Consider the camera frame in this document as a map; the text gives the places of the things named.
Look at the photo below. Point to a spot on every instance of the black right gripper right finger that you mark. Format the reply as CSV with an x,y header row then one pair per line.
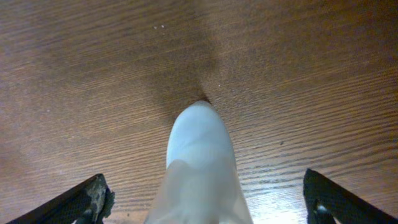
x,y
328,202

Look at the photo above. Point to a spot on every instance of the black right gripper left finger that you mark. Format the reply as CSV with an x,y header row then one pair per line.
x,y
89,202

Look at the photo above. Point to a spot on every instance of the white plastic lotion bottle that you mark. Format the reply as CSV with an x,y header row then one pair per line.
x,y
201,183

